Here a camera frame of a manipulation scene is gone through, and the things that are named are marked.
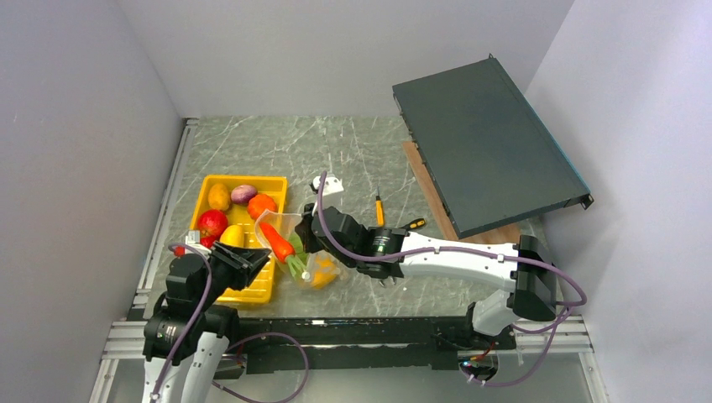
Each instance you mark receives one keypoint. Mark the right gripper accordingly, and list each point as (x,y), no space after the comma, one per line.
(303,229)

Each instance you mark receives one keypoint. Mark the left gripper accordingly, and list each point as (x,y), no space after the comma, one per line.
(243,263)

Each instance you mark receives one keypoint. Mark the orange carrot with green top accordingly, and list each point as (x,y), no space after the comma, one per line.
(283,251)

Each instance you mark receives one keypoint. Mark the clear dotted zip bag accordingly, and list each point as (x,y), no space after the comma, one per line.
(277,231)

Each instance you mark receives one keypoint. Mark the green cabbage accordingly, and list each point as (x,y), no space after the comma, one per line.
(297,245)

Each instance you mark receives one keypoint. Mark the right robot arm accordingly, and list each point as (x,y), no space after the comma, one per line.
(520,273)

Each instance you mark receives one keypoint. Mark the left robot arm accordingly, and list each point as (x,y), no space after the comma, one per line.
(188,332)

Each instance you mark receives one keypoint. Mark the small yellow screwdriver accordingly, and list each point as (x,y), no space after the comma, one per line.
(380,214)

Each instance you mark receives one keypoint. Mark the red bell pepper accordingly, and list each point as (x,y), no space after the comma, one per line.
(208,241)

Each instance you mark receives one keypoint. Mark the red apple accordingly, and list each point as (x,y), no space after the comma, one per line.
(212,223)

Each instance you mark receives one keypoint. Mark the yellow plastic tray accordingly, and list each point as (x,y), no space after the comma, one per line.
(260,291)

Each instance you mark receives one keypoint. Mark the orange pumpkin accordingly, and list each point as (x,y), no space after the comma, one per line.
(260,203)

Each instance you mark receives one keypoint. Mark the purple onion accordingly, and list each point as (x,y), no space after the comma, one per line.
(241,195)

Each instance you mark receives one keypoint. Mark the black yellow screwdriver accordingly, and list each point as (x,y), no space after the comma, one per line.
(415,224)

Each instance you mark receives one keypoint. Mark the brown potato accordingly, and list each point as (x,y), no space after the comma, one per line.
(219,197)

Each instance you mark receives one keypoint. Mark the wooden cutting board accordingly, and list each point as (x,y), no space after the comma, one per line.
(508,234)

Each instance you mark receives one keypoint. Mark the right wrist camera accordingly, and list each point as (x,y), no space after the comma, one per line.
(332,192)

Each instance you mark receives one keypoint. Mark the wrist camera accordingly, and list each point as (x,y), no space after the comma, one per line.
(332,192)
(192,239)

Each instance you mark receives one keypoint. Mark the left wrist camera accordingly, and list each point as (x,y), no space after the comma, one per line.
(192,239)

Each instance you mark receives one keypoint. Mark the dark green network switch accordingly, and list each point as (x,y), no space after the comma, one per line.
(491,159)

